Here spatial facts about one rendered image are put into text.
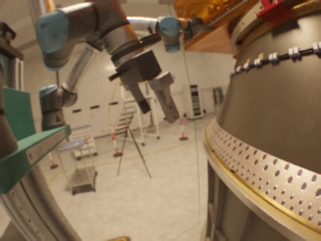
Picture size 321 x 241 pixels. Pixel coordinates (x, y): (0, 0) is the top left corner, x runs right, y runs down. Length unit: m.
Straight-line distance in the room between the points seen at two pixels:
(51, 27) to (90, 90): 7.26
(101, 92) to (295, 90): 7.32
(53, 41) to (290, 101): 0.50
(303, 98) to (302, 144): 0.11
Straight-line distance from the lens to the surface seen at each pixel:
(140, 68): 0.26
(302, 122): 0.36
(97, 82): 7.48
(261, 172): 0.37
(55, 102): 0.79
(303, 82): 0.40
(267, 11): 0.56
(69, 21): 0.26
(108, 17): 0.31
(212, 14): 0.90
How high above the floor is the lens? 1.40
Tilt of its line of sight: 9 degrees down
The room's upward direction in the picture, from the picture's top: 9 degrees counter-clockwise
